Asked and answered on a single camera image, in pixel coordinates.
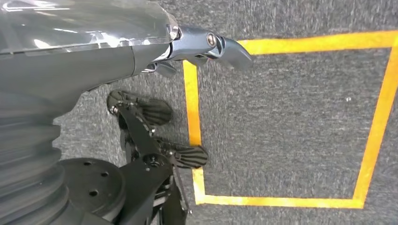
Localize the yellow floor tape square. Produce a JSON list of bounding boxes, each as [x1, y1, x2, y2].
[[183, 30, 398, 209]]

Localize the black robot left leg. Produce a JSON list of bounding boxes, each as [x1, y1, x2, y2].
[[59, 101, 193, 225]]

